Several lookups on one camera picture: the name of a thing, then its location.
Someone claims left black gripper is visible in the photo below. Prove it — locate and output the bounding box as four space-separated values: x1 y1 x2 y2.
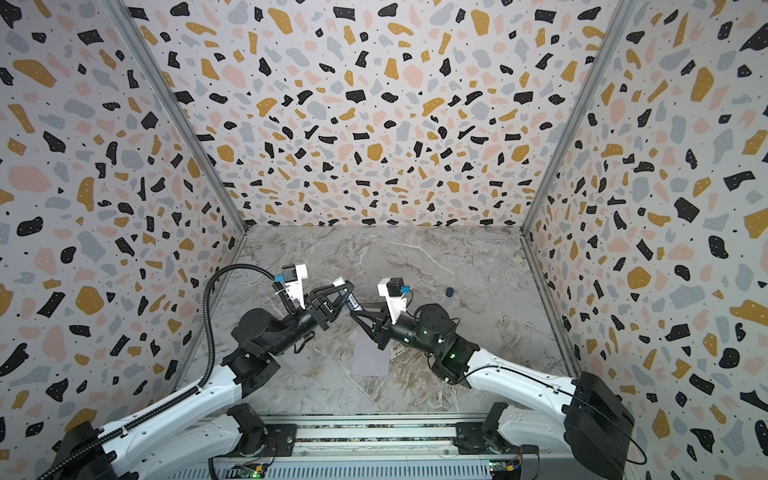
267 282 351 360

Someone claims pale lilac envelope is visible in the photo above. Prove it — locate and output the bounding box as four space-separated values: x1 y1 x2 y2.
350 326 392 378

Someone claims blue white glue stick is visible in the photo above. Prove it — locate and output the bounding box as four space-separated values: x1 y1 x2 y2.
333 277 362 311

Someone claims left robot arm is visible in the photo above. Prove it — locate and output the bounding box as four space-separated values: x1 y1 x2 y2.
41 282 353 479

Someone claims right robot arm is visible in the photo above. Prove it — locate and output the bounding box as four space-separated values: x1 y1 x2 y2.
350 302 635 479

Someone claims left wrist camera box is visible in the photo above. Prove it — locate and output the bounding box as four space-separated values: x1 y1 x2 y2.
273 264 308 313

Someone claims black corrugated cable conduit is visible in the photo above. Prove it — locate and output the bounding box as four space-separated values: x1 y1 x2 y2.
35 263 277 480

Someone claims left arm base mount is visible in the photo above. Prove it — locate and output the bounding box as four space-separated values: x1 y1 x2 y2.
214 404 298 458

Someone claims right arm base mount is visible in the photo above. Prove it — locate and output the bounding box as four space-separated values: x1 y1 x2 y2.
452 402 540 458

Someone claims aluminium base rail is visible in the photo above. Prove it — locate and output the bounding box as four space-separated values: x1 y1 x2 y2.
160 408 604 479

